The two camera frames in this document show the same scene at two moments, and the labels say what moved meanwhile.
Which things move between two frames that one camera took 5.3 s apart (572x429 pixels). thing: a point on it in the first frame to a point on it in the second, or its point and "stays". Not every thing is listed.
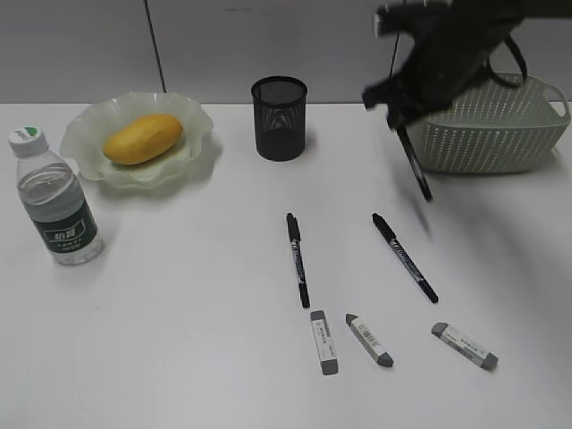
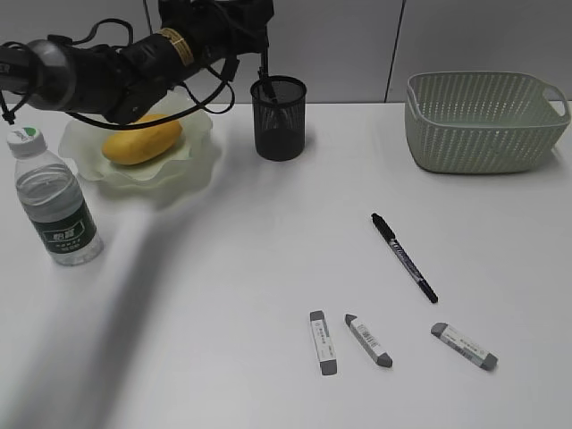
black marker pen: [294, 230] to [264, 74]
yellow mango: [141, 138] stays
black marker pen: [387, 231] stays
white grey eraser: [369, 340] stays
